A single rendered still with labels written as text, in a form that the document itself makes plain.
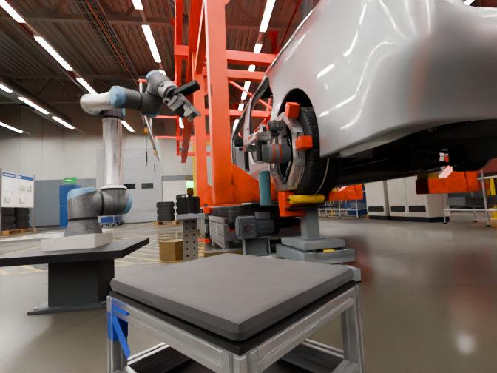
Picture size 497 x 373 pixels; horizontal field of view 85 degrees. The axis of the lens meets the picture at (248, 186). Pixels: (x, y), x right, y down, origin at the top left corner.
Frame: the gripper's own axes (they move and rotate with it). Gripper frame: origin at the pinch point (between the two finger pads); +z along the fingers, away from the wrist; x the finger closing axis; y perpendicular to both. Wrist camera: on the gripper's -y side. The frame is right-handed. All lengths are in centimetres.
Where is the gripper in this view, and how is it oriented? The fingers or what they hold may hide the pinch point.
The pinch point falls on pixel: (199, 113)
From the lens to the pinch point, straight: 125.8
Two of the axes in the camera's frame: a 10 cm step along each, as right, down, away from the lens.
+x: -3.2, -2.7, -9.1
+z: 6.5, 6.4, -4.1
